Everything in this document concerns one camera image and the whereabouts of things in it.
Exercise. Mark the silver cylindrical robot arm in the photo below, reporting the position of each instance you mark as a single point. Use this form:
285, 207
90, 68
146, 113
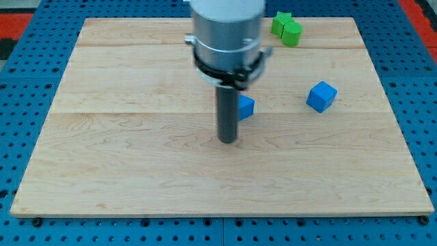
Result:
226, 41

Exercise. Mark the blue triangle block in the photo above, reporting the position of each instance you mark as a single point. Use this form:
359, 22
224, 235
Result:
246, 107

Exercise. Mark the blue cube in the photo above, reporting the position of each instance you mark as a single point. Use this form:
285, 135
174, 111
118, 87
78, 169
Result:
321, 96

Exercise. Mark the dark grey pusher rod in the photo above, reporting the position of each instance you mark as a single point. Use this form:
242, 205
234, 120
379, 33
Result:
227, 114

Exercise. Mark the light wooden board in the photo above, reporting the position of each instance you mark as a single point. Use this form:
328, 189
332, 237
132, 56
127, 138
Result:
131, 132

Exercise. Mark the green star block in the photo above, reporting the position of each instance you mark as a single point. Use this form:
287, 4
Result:
279, 22

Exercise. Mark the green cylinder block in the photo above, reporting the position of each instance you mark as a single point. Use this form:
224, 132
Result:
291, 33

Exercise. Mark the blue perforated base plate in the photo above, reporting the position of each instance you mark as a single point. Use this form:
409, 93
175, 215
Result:
34, 69

